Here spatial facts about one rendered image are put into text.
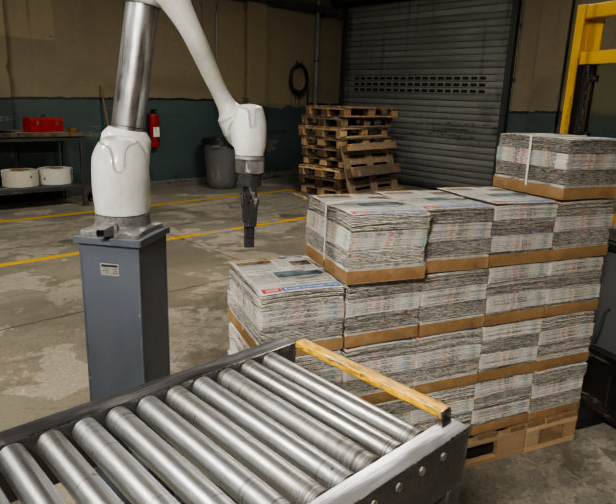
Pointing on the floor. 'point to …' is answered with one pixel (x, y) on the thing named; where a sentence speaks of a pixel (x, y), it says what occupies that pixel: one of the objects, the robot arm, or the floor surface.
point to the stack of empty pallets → (329, 179)
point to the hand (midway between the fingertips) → (249, 236)
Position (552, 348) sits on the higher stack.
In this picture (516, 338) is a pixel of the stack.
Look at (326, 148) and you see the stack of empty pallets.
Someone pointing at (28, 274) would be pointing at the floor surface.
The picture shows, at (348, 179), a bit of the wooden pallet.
